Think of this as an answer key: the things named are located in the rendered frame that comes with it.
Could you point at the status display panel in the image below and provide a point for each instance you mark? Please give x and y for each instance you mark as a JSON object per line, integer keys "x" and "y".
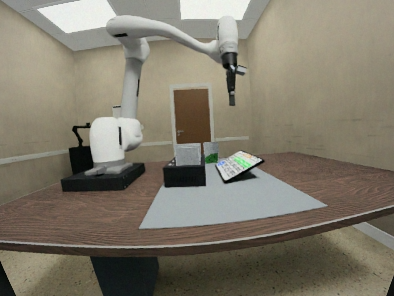
{"x": 237, "y": 165}

